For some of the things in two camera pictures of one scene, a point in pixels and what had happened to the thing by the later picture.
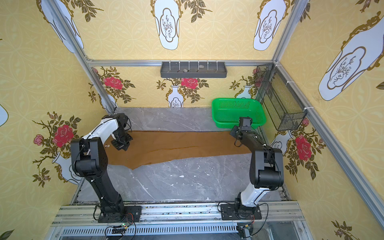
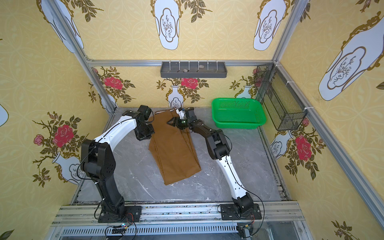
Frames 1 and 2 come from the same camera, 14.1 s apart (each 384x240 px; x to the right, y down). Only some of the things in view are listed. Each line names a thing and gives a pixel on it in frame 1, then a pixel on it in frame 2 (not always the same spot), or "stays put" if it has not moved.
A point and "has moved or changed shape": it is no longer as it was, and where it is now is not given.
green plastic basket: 227,111 stays put
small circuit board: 122,230 stays put
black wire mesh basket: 281,103 stays put
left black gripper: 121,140 → 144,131
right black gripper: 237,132 → 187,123
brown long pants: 149,147 has moved or changed shape
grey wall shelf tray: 193,70 stays put
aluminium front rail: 274,214 stays put
